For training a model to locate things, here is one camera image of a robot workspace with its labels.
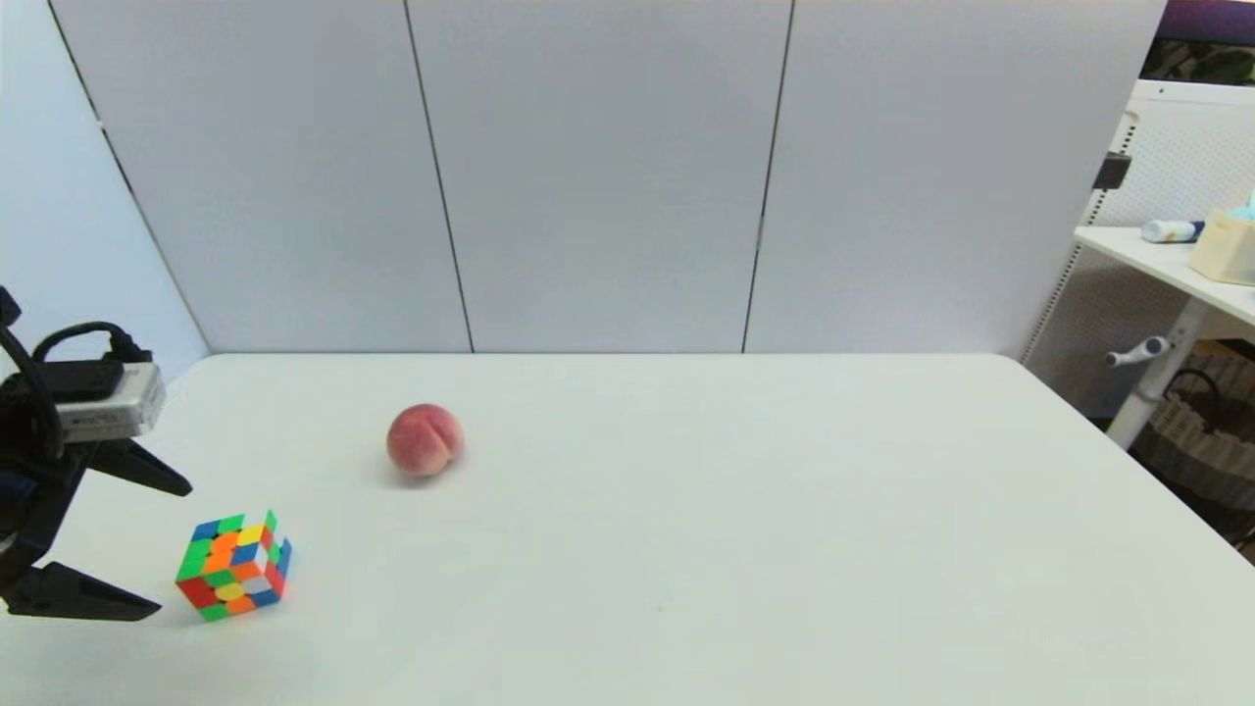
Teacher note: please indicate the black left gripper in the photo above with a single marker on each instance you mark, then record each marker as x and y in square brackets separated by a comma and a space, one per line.
[29, 490]

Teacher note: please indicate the multicoloured rubiks cube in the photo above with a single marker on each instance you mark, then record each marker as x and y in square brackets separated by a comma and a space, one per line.
[231, 569]

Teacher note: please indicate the pink peach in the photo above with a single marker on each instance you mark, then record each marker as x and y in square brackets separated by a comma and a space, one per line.
[424, 441]

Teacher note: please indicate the black clip on panel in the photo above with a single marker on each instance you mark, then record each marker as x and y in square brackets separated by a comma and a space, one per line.
[1112, 172]

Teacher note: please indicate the white side table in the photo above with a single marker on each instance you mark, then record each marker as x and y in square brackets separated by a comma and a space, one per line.
[1169, 263]

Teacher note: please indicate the woven basket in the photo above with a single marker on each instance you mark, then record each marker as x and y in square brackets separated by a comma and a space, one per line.
[1208, 454]

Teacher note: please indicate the white and blue bottle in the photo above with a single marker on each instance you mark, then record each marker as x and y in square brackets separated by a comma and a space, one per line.
[1169, 230]

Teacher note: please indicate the white perforated panel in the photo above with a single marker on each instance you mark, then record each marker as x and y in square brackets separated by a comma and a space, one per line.
[1193, 147]

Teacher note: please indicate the cream storage box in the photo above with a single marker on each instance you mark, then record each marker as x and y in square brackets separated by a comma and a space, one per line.
[1225, 248]

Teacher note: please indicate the teal item in box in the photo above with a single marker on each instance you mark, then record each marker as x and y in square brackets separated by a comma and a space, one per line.
[1246, 209]

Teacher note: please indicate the camouflage fabric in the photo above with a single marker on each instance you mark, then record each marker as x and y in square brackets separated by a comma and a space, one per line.
[1204, 63]

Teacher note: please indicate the purple board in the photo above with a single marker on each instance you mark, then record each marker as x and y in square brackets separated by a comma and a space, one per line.
[1214, 20]

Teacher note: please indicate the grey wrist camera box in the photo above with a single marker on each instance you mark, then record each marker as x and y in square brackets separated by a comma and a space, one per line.
[113, 407]

